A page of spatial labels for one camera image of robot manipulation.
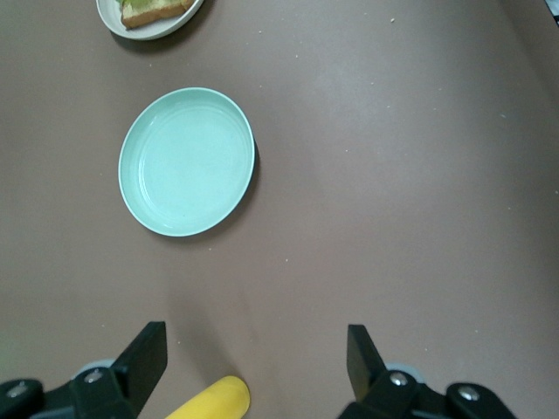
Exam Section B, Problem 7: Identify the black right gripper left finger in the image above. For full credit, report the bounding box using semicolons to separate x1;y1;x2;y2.
0;321;169;419

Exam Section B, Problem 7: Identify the brown toast bread slice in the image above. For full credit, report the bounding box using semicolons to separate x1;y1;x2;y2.
120;0;193;31

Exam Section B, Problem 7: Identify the beige round plate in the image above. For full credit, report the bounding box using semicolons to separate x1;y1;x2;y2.
95;0;205;42

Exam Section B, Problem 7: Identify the mint green round plate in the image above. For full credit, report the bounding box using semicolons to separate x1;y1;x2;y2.
117;86;256;238

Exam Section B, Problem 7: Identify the yellow mustard squeeze bottle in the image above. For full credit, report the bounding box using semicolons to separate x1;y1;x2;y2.
164;374;252;419

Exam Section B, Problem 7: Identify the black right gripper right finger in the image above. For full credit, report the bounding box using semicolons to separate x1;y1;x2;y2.
339;324;519;419

